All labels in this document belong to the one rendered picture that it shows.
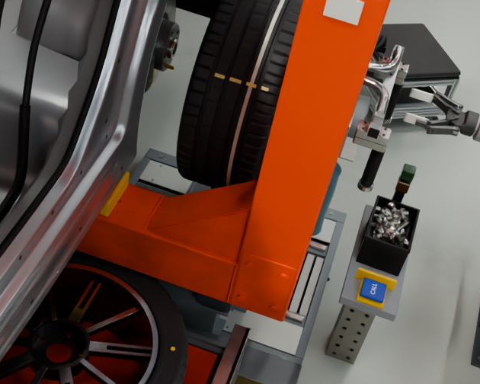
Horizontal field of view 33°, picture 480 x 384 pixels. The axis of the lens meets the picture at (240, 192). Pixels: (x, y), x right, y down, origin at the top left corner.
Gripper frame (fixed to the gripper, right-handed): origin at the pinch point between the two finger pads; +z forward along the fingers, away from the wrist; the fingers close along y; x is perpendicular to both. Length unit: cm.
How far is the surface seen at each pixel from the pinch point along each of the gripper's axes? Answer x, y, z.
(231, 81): 20, -45, 48
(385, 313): -39, -49, -12
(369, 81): 17.7, -22.0, 14.4
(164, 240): -15, -71, 52
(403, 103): -72, 109, -4
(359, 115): 6.1, -21.9, 14.0
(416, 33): -49, 131, 0
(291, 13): 34, -27, 39
